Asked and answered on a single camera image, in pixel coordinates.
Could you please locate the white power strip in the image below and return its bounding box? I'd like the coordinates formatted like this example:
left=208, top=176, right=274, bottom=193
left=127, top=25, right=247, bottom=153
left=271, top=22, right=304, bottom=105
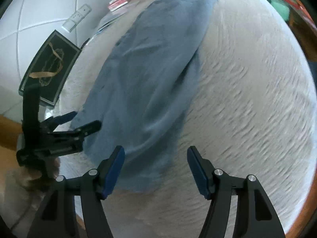
left=62, top=4, right=92, bottom=33

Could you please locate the red white small packet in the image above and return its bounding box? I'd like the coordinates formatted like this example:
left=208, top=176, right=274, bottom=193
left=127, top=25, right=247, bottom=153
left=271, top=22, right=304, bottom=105
left=108, top=0, right=129, bottom=12

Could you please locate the black framed picture box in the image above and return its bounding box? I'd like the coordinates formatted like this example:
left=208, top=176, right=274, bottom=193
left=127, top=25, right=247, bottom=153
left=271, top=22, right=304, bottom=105
left=18, top=30, right=81, bottom=108

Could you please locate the lime green garment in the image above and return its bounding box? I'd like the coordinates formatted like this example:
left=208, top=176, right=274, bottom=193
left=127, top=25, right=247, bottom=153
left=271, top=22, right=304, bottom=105
left=267, top=0, right=290, bottom=22

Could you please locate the blue garment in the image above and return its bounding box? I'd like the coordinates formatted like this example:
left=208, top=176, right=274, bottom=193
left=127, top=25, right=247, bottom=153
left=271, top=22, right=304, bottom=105
left=71, top=0, right=215, bottom=192

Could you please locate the white lace tablecloth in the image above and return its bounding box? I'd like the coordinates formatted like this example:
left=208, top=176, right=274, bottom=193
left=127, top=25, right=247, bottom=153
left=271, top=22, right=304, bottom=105
left=53, top=0, right=316, bottom=237

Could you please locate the clear plastic document sleeve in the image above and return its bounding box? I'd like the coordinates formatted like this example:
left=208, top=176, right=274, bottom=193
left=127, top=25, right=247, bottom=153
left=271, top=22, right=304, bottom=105
left=94, top=8, right=128, bottom=35

